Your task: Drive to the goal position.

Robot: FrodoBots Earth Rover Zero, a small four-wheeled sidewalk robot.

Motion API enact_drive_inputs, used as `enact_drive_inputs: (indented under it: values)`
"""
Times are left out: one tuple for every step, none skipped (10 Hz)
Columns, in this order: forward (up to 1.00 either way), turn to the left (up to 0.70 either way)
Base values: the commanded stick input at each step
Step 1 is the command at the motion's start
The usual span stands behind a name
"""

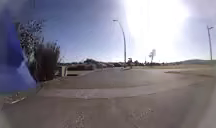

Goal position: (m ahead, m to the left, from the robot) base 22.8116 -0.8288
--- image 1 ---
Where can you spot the curved street lamp pole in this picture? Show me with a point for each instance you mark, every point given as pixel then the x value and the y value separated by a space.
pixel 124 43

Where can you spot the dark bush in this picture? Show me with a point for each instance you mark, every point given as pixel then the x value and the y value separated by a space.
pixel 46 63

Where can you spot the utility pole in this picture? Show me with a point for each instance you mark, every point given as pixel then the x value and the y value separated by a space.
pixel 210 43

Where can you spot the leafy tree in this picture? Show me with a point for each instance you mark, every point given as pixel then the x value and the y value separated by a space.
pixel 29 38

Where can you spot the grey asphalt road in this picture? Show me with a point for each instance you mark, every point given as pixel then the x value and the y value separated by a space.
pixel 122 106

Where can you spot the pale utility box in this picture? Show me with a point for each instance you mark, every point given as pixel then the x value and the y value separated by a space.
pixel 63 70

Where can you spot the distant tree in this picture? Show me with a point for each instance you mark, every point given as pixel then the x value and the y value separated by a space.
pixel 152 54

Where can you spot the blue object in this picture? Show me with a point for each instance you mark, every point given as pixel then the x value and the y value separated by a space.
pixel 11 66

